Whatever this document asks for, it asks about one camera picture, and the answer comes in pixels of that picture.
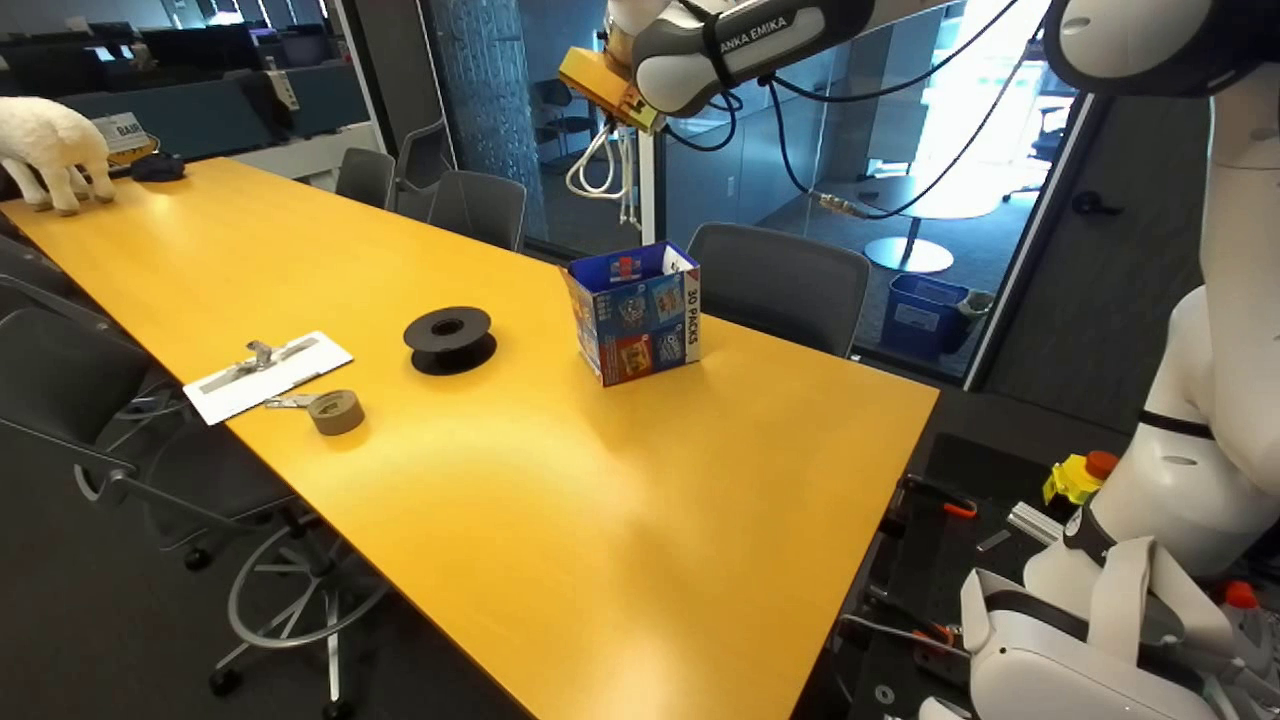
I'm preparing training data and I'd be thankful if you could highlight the blue printed cardboard box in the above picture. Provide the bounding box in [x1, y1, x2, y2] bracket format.
[564, 240, 709, 392]

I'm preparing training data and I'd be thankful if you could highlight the grey office desk divider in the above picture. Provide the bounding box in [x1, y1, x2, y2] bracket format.
[56, 56, 384, 163]

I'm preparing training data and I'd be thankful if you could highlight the white labelled box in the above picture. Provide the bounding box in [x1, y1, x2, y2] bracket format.
[87, 109, 165, 175]

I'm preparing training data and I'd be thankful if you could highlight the black office chair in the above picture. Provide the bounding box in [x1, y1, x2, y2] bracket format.
[0, 233, 83, 318]

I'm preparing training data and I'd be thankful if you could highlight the grey office chair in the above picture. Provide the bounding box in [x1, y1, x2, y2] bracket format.
[682, 219, 870, 361]
[330, 143, 401, 212]
[423, 168, 532, 256]

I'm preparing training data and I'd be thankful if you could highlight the white string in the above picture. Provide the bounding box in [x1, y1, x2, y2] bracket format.
[558, 111, 632, 207]

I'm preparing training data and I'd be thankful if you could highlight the white paper sheet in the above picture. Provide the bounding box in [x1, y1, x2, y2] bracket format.
[179, 327, 359, 434]

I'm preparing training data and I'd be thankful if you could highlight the black filament spool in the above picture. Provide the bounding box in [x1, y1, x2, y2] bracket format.
[401, 303, 500, 379]

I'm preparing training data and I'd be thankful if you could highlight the round white table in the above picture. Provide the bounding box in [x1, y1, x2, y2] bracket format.
[859, 233, 958, 281]

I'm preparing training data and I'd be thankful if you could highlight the red handled black tool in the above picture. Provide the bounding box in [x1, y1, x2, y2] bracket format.
[902, 475, 984, 531]

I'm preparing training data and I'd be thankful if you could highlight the small black object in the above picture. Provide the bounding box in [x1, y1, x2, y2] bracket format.
[127, 151, 191, 190]

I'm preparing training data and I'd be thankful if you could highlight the blue plastic bin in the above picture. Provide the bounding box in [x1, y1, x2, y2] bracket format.
[885, 274, 991, 365]

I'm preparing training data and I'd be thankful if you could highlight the red capped bottle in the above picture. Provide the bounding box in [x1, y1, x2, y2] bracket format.
[1214, 577, 1280, 673]

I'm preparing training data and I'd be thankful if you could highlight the yellow wrist camera mount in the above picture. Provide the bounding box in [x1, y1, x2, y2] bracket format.
[550, 44, 666, 140]

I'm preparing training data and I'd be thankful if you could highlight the yellow and red toy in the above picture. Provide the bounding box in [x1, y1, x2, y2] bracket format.
[1040, 447, 1123, 513]

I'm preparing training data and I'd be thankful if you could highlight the grey tape roll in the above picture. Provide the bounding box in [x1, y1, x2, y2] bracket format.
[306, 385, 366, 440]

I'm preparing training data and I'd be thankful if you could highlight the black chair chrome base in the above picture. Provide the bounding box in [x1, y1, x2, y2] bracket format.
[0, 303, 397, 711]

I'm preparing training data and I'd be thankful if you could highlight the white plush toy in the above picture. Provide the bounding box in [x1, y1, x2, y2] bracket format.
[0, 91, 118, 217]

